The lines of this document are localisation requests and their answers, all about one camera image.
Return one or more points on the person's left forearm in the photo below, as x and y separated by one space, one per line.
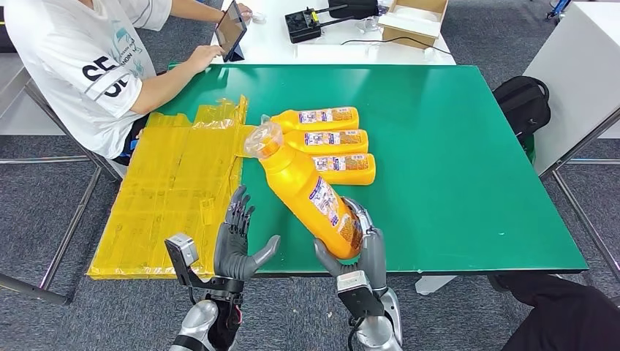
198 10

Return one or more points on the metal bench frame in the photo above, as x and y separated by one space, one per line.
29 289

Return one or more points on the metal cabinet frame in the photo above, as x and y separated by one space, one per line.
596 162

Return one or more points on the orange detergent bottle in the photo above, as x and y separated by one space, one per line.
339 148
300 189
356 174
290 118

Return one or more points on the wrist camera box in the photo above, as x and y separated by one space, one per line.
358 295
181 254

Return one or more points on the open cardboard box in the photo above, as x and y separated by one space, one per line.
411 26

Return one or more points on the person's left hand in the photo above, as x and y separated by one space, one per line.
246 12

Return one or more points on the black backpack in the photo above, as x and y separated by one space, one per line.
520 105

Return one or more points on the black tablet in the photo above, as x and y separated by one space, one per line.
230 30

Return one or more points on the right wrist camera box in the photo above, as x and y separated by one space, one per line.
358 295

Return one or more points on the person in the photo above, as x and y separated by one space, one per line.
63 48
571 310

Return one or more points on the clear plastic wrap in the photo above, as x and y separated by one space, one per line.
368 23

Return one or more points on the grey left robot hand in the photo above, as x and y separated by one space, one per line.
232 257

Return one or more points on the yellow taped cardboard mat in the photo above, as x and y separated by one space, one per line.
160 203

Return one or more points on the black device with antennas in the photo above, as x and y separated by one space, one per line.
302 25

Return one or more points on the person's right hand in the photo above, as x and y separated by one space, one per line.
203 57

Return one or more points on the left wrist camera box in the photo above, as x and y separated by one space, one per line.
181 254

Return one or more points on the blue trolley frame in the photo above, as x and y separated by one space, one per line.
558 7

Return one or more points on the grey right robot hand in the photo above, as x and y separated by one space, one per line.
375 257

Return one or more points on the small clear lid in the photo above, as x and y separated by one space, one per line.
258 17

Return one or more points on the black bag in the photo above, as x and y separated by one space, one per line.
353 7

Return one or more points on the white table foot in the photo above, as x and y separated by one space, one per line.
431 285

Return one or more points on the white table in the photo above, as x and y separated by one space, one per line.
271 43

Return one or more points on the person's right forearm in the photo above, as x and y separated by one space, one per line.
160 87

